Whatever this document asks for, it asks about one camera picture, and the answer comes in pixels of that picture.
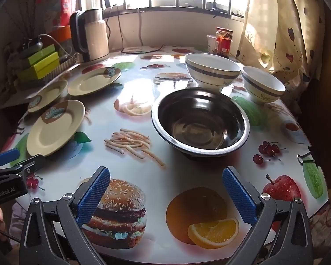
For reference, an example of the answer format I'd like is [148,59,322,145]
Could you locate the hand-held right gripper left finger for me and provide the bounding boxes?
[19,166,111,265]

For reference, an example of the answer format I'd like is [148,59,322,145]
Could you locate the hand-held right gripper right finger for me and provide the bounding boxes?
[222,166,313,265]

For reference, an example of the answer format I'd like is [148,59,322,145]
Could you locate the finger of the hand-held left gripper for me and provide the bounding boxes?
[11,155,46,174]
[0,148,21,170]

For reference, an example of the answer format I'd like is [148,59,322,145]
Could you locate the beige plate with brown emblem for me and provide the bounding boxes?
[68,67,122,97]
[26,99,86,158]
[27,80,68,113]

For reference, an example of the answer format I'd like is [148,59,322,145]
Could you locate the stainless steel bowl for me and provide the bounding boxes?
[151,87,250,159]

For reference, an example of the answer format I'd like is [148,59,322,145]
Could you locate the small white banded bowl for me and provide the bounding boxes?
[241,66,286,106]

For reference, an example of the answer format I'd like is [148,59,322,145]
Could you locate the large white banded bowl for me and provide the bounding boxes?
[185,52,242,92]

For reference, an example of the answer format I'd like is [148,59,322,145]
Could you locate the food printed tablecloth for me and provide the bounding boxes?
[0,45,329,258]

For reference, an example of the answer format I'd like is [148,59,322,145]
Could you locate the black binder clip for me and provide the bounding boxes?
[297,145,321,167]

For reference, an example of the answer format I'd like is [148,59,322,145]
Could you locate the lime green box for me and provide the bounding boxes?
[17,51,60,81]

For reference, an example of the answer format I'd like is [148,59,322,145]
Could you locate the ribbed grey tray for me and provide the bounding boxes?
[43,55,78,85]

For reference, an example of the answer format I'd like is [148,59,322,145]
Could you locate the orange box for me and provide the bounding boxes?
[49,25,72,42]

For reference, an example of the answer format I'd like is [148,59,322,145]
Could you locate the dried branches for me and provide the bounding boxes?
[3,0,49,43]

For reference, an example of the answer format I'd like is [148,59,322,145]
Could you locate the white electric kettle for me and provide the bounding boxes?
[69,8,111,64]

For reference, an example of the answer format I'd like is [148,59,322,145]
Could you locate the glass jar with red label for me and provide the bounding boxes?
[215,27,234,59]

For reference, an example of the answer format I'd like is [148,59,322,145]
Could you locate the white plastic tub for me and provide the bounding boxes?
[206,34,217,54]

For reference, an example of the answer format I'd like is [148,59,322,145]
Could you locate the red package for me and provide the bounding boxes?
[60,0,78,27]

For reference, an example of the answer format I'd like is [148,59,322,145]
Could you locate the cream heart printed curtain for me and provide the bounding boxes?
[235,0,325,109]

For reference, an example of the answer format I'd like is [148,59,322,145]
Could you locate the black window latch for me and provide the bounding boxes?
[211,0,224,16]

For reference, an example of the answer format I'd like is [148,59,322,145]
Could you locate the thin black kettle cable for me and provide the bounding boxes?
[103,6,113,57]

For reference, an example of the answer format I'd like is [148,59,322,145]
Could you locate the long black cable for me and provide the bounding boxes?
[117,4,166,55]

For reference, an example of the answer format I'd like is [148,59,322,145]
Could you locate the grey cable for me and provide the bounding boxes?
[137,7,143,46]

